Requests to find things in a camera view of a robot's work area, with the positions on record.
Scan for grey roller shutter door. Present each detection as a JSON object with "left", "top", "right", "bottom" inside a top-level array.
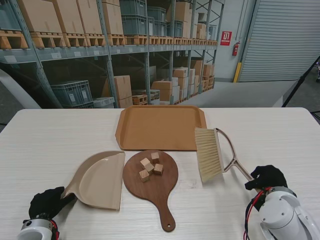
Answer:
[{"left": 239, "top": 0, "right": 320, "bottom": 83}]

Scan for stacked grey plastic crates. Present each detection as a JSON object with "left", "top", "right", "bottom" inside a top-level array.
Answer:
[{"left": 119, "top": 0, "right": 148, "bottom": 35}]

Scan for red wall sign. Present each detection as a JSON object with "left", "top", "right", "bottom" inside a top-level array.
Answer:
[{"left": 219, "top": 30, "right": 232, "bottom": 46}]

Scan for round dark wooden cutting board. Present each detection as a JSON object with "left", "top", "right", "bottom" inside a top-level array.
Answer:
[{"left": 122, "top": 149, "right": 180, "bottom": 233}]

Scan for grey metal shelving rack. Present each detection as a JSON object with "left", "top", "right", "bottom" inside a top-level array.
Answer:
[{"left": 0, "top": 0, "right": 226, "bottom": 109}]

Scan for low cardboard box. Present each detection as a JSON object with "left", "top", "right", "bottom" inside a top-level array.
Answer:
[{"left": 151, "top": 80, "right": 173, "bottom": 102}]

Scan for orange wooden pallet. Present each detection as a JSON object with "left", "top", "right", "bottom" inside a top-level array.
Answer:
[{"left": 131, "top": 94, "right": 148, "bottom": 106}]

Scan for beige plastic dustpan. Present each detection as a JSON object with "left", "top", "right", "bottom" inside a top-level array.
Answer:
[{"left": 61, "top": 150, "right": 126, "bottom": 210}]

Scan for tall cardboard box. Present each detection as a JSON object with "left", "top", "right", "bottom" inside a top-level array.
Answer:
[{"left": 101, "top": 2, "right": 125, "bottom": 35}]

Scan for white plastic crate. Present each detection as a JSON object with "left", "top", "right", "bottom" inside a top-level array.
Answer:
[{"left": 92, "top": 96, "right": 116, "bottom": 109}]

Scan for cardboard box with tape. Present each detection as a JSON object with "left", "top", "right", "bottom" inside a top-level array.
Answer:
[{"left": 113, "top": 75, "right": 133, "bottom": 109}]

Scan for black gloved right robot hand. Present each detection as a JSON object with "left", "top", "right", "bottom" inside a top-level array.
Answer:
[{"left": 244, "top": 164, "right": 288, "bottom": 192}]

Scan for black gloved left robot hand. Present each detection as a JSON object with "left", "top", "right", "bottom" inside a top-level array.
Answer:
[{"left": 28, "top": 186, "right": 76, "bottom": 221}]

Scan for red black right wrist cable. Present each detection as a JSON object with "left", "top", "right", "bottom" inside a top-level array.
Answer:
[{"left": 243, "top": 189, "right": 267, "bottom": 240}]

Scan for large cardboard box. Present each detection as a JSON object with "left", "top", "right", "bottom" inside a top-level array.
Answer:
[
  {"left": 53, "top": 0, "right": 86, "bottom": 35},
  {"left": 76, "top": 0, "right": 103, "bottom": 35},
  {"left": 18, "top": 0, "right": 63, "bottom": 33}
]

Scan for white curved panel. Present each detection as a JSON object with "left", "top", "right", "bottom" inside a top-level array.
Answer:
[{"left": 0, "top": 68, "right": 42, "bottom": 110}]

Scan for red black left wrist cable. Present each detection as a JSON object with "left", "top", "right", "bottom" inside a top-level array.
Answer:
[{"left": 49, "top": 218, "right": 61, "bottom": 240}]

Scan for red black wrist cable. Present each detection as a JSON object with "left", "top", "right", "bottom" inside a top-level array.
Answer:
[
  {"left": 49, "top": 218, "right": 61, "bottom": 240},
  {"left": 243, "top": 189, "right": 267, "bottom": 240}
]

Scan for grey plastic crate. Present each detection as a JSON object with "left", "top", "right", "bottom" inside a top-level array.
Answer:
[{"left": 51, "top": 79, "right": 91, "bottom": 107}]

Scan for black tripod leg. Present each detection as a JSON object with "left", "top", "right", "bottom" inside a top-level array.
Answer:
[{"left": 281, "top": 54, "right": 320, "bottom": 108}]

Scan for orange-brown plastic tray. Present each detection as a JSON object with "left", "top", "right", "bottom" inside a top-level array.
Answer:
[{"left": 114, "top": 105, "right": 208, "bottom": 152}]

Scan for yellow post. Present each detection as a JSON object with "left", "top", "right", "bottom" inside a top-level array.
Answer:
[{"left": 233, "top": 61, "right": 243, "bottom": 83}]

